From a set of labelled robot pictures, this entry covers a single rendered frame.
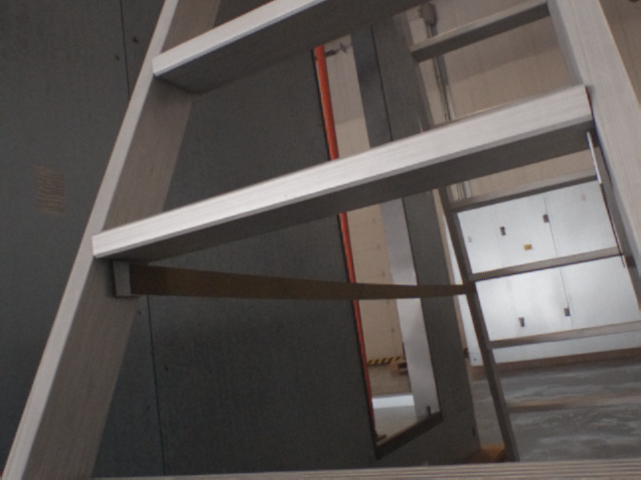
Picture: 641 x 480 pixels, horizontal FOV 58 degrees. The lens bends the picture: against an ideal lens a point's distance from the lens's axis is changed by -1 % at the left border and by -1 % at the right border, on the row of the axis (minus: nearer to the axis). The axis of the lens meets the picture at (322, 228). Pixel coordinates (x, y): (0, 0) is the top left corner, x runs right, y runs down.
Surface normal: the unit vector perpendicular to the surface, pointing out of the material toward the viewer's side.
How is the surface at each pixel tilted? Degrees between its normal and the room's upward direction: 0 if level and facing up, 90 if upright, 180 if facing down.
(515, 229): 90
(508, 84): 90
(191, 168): 90
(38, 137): 90
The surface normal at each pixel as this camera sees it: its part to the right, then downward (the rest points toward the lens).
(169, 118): 0.87, -0.18
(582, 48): -0.49, -0.48
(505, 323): -0.52, -0.08
